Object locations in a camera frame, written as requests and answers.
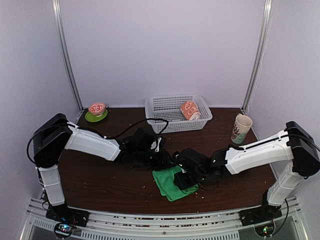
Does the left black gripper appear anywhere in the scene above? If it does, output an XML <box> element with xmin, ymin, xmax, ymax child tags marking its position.
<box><xmin>135</xmin><ymin>147</ymin><xmax>176</xmax><ymax>171</ymax></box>

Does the green microfiber towel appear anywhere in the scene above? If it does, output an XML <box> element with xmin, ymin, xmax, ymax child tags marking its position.
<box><xmin>152</xmin><ymin>166</ymin><xmax>199</xmax><ymax>202</ymax></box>

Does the white plastic mesh basket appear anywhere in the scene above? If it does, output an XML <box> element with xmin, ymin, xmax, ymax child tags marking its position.
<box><xmin>144</xmin><ymin>94</ymin><xmax>213</xmax><ymax>134</ymax></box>

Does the orange rabbit pattern towel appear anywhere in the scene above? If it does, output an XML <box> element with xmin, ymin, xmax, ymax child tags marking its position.
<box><xmin>180</xmin><ymin>100</ymin><xmax>201</xmax><ymax>121</ymax></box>

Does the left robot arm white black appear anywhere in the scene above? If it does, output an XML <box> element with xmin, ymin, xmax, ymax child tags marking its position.
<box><xmin>27</xmin><ymin>113</ymin><xmax>174</xmax><ymax>222</ymax></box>

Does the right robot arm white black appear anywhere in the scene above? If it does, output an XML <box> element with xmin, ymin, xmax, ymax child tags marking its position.
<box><xmin>173</xmin><ymin>121</ymin><xmax>320</xmax><ymax>221</ymax></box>

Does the green saucer plate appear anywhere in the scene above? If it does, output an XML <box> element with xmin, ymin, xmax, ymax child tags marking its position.
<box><xmin>85</xmin><ymin>109</ymin><xmax>108</xmax><ymax>123</ymax></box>

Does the red patterned small bowl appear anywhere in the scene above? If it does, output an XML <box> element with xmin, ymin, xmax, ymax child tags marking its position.
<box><xmin>88</xmin><ymin>102</ymin><xmax>106</xmax><ymax>117</ymax></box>

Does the ceramic mug floral pattern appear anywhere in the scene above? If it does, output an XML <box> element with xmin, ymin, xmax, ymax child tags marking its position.
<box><xmin>230</xmin><ymin>113</ymin><xmax>253</xmax><ymax>145</ymax></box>

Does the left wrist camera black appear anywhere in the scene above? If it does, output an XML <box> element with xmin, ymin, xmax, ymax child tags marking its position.
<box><xmin>150</xmin><ymin>136</ymin><xmax>166</xmax><ymax>153</ymax></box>

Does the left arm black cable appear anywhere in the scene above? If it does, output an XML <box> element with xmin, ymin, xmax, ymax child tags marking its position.
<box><xmin>26</xmin><ymin>117</ymin><xmax>170</xmax><ymax>163</ymax></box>

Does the aluminium front rail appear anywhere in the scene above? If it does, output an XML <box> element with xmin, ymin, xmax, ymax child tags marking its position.
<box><xmin>18</xmin><ymin>197</ymin><xmax>311</xmax><ymax>240</ymax></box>

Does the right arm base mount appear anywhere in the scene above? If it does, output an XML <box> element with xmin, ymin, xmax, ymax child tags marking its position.
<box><xmin>239</xmin><ymin>206</ymin><xmax>282</xmax><ymax>238</ymax></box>

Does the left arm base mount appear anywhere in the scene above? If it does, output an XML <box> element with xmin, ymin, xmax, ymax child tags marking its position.
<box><xmin>45</xmin><ymin>208</ymin><xmax>90</xmax><ymax>240</ymax></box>

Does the left aluminium frame post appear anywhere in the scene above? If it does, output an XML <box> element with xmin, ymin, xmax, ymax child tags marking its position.
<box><xmin>52</xmin><ymin>0</ymin><xmax>84</xmax><ymax>112</ymax></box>

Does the aluminium frame post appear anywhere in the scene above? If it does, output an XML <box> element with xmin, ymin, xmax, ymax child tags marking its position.
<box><xmin>52</xmin><ymin>0</ymin><xmax>84</xmax><ymax>112</ymax></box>
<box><xmin>241</xmin><ymin>0</ymin><xmax>273</xmax><ymax>114</ymax></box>

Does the right aluminium frame post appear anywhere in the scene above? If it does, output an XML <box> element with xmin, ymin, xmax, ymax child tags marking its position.
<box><xmin>241</xmin><ymin>0</ymin><xmax>273</xmax><ymax>114</ymax></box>

